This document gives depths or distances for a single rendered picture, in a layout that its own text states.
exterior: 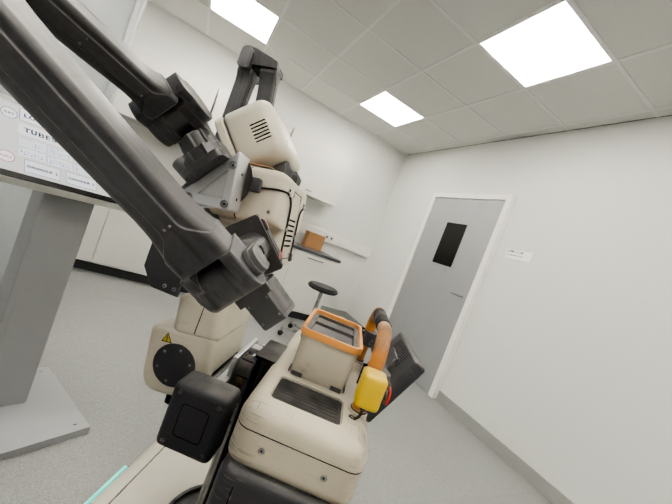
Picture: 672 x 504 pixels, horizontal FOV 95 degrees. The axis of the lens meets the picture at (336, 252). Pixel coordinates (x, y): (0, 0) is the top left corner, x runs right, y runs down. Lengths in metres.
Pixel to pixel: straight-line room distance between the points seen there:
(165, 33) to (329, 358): 4.20
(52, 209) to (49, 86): 1.23
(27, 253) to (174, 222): 1.28
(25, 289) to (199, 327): 0.96
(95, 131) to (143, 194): 0.06
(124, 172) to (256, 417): 0.46
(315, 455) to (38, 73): 0.62
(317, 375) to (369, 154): 4.36
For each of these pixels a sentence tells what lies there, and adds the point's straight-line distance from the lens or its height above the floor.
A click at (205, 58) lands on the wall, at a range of 4.49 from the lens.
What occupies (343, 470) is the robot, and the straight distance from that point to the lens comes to 0.66.
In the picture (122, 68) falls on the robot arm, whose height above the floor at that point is 1.26.
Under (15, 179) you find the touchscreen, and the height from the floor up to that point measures 0.96.
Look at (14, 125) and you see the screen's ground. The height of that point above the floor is 1.11.
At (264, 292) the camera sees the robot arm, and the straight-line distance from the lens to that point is 0.43.
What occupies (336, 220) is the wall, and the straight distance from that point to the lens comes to 4.67.
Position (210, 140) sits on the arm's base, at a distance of 0.67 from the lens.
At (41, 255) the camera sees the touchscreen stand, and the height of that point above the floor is 0.68.
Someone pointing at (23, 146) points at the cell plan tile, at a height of 1.06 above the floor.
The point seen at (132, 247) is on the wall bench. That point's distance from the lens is 3.64.
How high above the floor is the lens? 1.14
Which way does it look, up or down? 2 degrees down
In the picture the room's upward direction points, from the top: 21 degrees clockwise
